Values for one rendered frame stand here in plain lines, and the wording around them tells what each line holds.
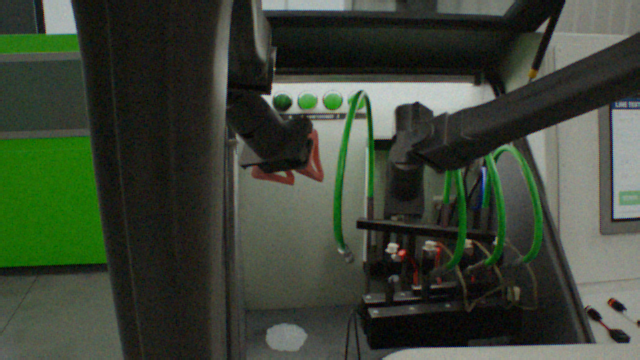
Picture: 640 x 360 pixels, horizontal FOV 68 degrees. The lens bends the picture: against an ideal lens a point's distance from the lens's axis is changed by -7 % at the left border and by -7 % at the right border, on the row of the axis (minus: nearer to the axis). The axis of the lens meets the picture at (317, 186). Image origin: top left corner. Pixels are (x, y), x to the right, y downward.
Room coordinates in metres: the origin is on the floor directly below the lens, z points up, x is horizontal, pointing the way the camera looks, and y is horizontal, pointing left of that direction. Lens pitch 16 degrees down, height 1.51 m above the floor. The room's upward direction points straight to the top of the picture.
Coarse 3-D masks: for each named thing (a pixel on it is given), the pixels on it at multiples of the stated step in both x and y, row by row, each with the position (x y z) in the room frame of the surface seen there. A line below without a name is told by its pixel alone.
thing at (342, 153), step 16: (368, 96) 1.05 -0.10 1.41; (352, 112) 0.89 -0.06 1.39; (368, 112) 1.10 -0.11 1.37; (368, 128) 1.12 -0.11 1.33; (368, 144) 1.14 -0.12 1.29; (336, 176) 0.81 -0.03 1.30; (368, 176) 1.15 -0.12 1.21; (336, 192) 0.79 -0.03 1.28; (368, 192) 1.15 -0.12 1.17; (336, 208) 0.79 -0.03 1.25; (336, 224) 0.79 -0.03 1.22; (336, 240) 0.81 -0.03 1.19
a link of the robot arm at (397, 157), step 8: (400, 136) 0.79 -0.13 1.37; (400, 144) 0.78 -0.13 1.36; (392, 152) 0.78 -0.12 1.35; (400, 152) 0.77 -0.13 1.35; (392, 160) 0.76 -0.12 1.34; (400, 160) 0.76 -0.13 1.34; (408, 160) 0.75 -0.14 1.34; (416, 160) 0.76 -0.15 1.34; (392, 168) 0.77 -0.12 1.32; (400, 168) 0.75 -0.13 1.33; (408, 168) 0.75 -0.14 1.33; (416, 168) 0.75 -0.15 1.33; (424, 168) 0.78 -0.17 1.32; (392, 176) 0.79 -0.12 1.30; (400, 176) 0.77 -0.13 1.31; (408, 176) 0.76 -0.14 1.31; (416, 176) 0.77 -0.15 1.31; (408, 184) 0.78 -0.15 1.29
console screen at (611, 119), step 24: (600, 120) 1.08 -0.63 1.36; (624, 120) 1.08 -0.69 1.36; (600, 144) 1.06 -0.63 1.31; (624, 144) 1.07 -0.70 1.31; (600, 168) 1.05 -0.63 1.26; (624, 168) 1.06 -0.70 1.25; (600, 192) 1.04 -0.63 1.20; (624, 192) 1.04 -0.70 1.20; (600, 216) 1.03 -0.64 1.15; (624, 216) 1.03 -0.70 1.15
